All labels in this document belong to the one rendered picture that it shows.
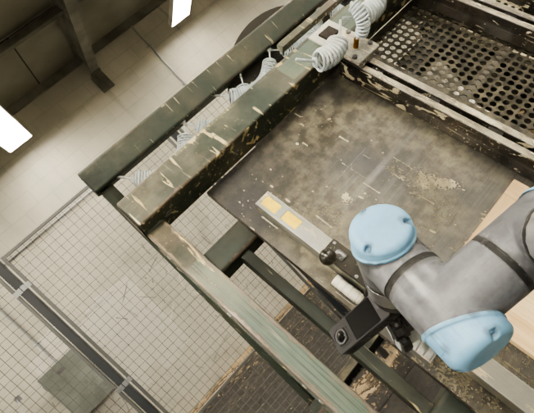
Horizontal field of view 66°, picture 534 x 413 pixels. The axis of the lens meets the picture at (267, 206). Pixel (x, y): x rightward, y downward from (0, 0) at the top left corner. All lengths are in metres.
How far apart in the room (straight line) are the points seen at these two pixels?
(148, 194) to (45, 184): 4.73
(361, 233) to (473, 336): 0.15
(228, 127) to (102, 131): 4.73
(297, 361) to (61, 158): 5.14
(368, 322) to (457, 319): 0.22
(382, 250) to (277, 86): 0.85
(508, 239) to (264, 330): 0.62
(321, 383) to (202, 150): 0.64
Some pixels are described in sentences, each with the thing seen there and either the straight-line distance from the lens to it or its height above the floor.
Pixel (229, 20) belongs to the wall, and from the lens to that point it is 6.54.
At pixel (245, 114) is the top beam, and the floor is 1.91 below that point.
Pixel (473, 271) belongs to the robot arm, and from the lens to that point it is 0.46.
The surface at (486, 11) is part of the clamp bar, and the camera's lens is 1.59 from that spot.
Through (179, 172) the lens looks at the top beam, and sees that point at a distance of 1.11.
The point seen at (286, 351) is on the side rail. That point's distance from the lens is 0.95.
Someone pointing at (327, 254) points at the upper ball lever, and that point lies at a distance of 0.89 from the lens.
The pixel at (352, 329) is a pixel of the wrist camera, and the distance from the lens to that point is 0.66.
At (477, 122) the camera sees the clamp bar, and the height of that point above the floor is 1.47.
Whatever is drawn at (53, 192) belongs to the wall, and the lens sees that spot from 5.78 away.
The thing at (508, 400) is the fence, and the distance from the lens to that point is 1.03.
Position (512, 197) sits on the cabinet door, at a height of 1.29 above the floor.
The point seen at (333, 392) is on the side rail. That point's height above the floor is 1.35.
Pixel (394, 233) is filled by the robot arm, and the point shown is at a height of 1.64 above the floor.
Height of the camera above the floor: 1.81
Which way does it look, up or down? 6 degrees down
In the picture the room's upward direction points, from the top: 43 degrees counter-clockwise
